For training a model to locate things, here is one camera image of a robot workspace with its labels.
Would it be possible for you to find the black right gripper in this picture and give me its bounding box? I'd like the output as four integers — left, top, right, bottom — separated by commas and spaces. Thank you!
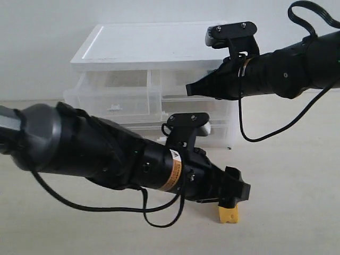
185, 57, 245, 100

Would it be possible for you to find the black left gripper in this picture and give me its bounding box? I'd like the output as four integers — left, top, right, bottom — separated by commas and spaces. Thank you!
182, 147, 251, 209

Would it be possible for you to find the yellow cheese wedge toy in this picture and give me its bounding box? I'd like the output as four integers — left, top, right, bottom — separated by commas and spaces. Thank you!
218, 205, 239, 224

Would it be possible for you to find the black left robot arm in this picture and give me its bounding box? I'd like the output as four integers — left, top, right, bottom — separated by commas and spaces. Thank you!
1, 103, 250, 208

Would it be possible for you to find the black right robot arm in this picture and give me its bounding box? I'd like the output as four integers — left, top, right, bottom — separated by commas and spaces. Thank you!
186, 31, 339, 208

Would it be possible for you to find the middle wide clear drawer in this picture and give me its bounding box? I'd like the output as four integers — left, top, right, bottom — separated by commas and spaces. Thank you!
124, 98, 231, 125

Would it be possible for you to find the wide clear drawer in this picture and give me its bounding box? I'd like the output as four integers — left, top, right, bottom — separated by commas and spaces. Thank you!
124, 98, 231, 125
126, 124, 233, 148

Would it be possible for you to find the bottom wide clear drawer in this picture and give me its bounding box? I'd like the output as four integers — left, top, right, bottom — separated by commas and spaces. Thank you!
126, 124, 233, 148

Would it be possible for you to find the white plastic drawer cabinet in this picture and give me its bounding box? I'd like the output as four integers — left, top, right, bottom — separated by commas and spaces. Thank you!
71, 22, 238, 149

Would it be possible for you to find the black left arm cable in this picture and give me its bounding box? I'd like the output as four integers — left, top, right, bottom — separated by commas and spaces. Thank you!
15, 111, 186, 228

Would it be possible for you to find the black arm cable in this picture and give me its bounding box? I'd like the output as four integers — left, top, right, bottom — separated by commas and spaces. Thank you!
15, 111, 186, 228
227, 0, 340, 143

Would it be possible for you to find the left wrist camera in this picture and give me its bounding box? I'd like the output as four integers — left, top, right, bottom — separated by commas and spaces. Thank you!
162, 112, 211, 151

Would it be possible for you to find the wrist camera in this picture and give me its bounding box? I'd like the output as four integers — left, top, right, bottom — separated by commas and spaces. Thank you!
162, 112, 211, 151
205, 21, 260, 56

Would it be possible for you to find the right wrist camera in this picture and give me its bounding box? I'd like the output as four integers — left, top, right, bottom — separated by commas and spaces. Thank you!
205, 21, 260, 56

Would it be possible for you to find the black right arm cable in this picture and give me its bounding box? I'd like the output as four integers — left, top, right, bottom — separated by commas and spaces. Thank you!
227, 0, 340, 143

